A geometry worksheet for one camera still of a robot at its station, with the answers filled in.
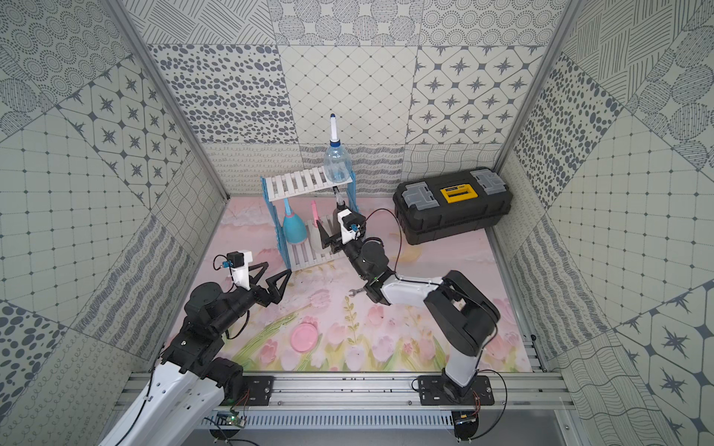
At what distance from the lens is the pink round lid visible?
83 cm

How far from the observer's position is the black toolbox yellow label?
3.15 feet

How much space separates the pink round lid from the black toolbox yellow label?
0.47 metres
